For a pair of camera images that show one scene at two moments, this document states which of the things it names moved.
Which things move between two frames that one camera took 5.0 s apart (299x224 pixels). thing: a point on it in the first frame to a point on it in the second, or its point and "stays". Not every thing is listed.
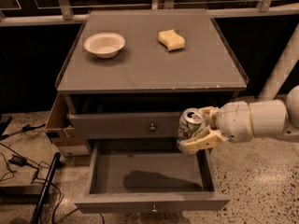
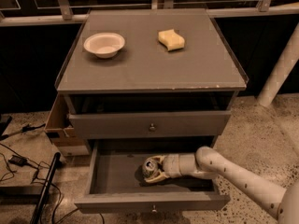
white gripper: [234, 121] to [170, 166]
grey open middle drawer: [149, 176] stays
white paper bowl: [105, 45] stays
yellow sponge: [171, 39] stays
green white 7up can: [192, 123] to [149, 168]
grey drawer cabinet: [127, 77] stays
